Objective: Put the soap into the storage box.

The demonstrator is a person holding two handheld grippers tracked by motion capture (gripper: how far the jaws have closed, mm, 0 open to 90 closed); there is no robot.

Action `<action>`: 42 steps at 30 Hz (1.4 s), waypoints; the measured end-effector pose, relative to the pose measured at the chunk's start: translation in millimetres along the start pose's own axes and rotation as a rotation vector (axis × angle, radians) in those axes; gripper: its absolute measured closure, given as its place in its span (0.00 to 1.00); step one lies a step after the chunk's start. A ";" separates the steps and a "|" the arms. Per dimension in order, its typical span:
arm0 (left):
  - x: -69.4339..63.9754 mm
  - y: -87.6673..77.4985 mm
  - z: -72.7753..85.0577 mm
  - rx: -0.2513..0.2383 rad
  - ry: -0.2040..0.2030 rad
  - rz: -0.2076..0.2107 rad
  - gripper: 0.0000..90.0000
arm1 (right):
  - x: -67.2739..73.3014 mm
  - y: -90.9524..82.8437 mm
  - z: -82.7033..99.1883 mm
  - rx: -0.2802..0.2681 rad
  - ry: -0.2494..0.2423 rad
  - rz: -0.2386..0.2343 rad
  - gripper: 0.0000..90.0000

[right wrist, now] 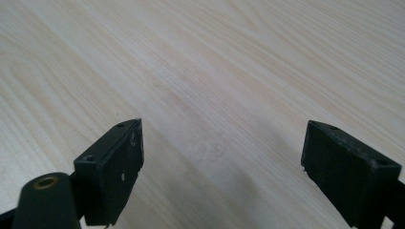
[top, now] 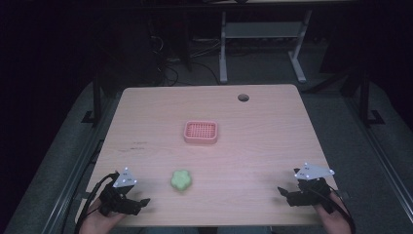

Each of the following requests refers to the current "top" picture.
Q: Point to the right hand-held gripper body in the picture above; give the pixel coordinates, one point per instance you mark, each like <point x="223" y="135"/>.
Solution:
<point x="313" y="193"/>

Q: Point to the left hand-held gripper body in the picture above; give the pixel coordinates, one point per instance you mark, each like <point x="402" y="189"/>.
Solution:
<point x="117" y="201"/>

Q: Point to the green flower-shaped soap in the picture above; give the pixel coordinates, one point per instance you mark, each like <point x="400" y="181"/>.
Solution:
<point x="181" y="179"/>

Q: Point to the pink soap dish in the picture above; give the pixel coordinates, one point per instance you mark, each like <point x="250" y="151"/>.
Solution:
<point x="200" y="132"/>

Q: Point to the person's left hand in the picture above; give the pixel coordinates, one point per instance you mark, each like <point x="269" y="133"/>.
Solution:
<point x="97" y="222"/>

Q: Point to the person's right hand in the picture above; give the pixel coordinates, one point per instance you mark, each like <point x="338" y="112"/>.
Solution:
<point x="336" y="221"/>

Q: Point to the black metal stand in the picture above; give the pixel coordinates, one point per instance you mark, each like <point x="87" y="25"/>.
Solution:
<point x="365" y="97"/>
<point x="96" y="97"/>

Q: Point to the aluminium rail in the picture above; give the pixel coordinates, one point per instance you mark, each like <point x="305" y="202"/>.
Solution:
<point x="380" y="152"/>
<point x="76" y="169"/>

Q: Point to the white metal desk frame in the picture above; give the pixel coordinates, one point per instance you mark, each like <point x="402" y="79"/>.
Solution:
<point x="263" y="30"/>

